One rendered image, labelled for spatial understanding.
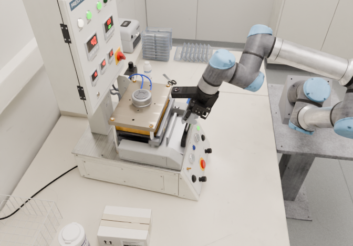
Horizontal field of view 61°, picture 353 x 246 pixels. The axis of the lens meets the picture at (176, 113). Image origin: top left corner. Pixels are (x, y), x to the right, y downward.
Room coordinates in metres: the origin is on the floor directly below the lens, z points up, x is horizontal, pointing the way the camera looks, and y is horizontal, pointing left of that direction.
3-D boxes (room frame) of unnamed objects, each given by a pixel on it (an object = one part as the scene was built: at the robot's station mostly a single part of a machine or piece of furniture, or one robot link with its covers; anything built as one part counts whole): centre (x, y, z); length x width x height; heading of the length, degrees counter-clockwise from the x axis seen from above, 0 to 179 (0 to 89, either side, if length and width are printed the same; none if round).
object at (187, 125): (0.88, -0.04, 0.99); 0.15 x 0.02 x 0.04; 167
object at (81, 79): (0.96, 0.31, 1.25); 0.33 x 0.16 x 0.64; 167
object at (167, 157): (0.77, 0.10, 0.96); 0.25 x 0.05 x 0.07; 77
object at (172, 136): (0.91, 0.09, 0.97); 0.30 x 0.22 x 0.08; 77
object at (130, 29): (1.93, 0.39, 0.88); 0.25 x 0.20 x 0.17; 76
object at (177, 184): (0.93, 0.13, 0.84); 0.53 x 0.37 x 0.17; 77
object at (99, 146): (0.93, 0.17, 0.93); 0.46 x 0.35 x 0.01; 77
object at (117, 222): (0.55, 0.19, 0.80); 0.19 x 0.13 x 0.09; 82
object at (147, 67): (1.55, 0.18, 0.82); 0.05 x 0.05 x 0.14
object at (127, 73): (1.16, 0.21, 1.05); 0.15 x 0.05 x 0.15; 167
